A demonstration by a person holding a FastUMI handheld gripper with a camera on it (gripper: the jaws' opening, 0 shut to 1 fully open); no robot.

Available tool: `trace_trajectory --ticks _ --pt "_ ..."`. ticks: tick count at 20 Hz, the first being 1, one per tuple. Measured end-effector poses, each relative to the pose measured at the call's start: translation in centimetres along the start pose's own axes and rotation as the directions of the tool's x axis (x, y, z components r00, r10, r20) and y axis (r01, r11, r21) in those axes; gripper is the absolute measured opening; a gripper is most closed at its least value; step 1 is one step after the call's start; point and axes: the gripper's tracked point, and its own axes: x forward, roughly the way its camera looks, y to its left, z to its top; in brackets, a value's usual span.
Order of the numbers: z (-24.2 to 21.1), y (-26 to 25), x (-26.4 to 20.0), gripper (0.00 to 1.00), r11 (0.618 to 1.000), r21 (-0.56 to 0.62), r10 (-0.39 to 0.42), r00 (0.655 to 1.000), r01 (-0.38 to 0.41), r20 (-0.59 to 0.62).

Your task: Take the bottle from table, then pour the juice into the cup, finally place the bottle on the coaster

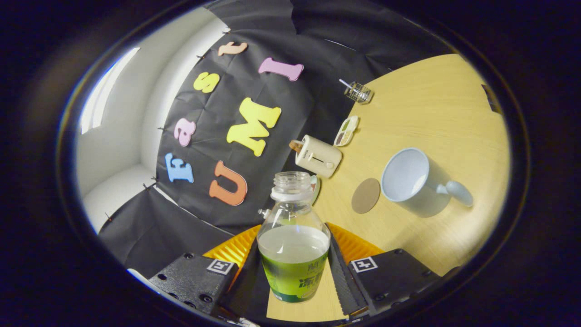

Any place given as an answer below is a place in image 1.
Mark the ceiling light panel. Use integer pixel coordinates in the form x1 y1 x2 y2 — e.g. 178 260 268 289
81 47 141 134

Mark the clear gridded glass tumbler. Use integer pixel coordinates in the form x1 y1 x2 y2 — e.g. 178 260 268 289
344 81 374 104

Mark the green label juice bottle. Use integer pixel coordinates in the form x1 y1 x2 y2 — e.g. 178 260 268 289
256 171 331 303

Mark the cream toaster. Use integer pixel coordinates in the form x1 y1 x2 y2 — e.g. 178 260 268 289
295 134 343 178

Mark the white divided tray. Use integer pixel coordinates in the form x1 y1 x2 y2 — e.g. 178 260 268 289
334 115 359 147

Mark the round brown coaster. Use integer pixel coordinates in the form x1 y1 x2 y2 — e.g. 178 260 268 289
351 178 381 214

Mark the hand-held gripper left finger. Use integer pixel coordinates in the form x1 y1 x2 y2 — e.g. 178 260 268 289
148 225 273 318

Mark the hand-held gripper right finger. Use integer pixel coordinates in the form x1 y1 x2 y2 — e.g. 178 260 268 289
325 223 443 317

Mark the black backdrop cloth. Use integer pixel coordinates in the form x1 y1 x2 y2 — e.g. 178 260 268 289
98 0 454 280

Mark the light blue cup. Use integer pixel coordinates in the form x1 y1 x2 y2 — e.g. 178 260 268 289
380 147 474 218

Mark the wooden table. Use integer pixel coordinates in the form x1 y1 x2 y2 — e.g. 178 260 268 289
266 54 511 323

